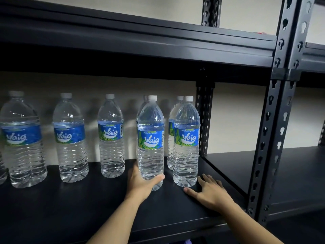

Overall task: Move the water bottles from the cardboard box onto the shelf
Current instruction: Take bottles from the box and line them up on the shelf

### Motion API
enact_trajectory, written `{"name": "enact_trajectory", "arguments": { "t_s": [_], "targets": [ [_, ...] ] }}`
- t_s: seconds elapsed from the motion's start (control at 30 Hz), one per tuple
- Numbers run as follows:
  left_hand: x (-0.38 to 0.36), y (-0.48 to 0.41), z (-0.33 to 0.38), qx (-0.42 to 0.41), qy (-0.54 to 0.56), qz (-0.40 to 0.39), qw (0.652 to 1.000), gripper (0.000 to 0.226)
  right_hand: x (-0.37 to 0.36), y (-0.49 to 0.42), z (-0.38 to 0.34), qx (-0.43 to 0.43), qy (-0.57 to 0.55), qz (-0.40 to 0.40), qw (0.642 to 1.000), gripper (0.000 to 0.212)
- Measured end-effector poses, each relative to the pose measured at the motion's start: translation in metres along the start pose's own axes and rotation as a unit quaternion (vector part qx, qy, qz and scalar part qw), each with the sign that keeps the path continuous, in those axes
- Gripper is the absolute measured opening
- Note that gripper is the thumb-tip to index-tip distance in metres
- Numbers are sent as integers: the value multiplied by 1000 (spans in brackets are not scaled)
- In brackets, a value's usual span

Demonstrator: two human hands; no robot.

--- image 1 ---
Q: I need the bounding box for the person's right hand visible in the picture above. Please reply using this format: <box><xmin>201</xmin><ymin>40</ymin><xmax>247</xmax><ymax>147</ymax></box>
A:
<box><xmin>183</xmin><ymin>173</ymin><xmax>235</xmax><ymax>214</ymax></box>

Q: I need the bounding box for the person's left hand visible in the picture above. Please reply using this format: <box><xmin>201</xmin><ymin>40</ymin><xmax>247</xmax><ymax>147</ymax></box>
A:
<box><xmin>126</xmin><ymin>164</ymin><xmax>166</xmax><ymax>205</ymax></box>

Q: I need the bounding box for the clear plastic water bottle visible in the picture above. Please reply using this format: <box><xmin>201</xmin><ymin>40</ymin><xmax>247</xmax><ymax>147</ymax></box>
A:
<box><xmin>137</xmin><ymin>95</ymin><xmax>165</xmax><ymax>191</ymax></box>

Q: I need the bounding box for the person's left forearm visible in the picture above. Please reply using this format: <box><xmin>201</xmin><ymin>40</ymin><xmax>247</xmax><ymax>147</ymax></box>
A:
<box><xmin>86</xmin><ymin>195</ymin><xmax>143</xmax><ymax>244</ymax></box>

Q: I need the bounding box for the person's right forearm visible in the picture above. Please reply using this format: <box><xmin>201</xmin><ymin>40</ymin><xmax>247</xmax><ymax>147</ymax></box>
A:
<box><xmin>220</xmin><ymin>202</ymin><xmax>285</xmax><ymax>244</ymax></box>

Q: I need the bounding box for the black metal shelving unit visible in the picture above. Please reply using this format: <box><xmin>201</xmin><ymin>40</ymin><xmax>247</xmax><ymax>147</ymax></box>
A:
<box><xmin>0</xmin><ymin>0</ymin><xmax>295</xmax><ymax>244</ymax></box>
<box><xmin>203</xmin><ymin>0</ymin><xmax>325</xmax><ymax>226</ymax></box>

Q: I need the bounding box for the row of water bottles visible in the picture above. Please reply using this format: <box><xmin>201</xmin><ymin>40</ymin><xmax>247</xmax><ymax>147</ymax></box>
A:
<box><xmin>0</xmin><ymin>90</ymin><xmax>201</xmax><ymax>189</ymax></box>

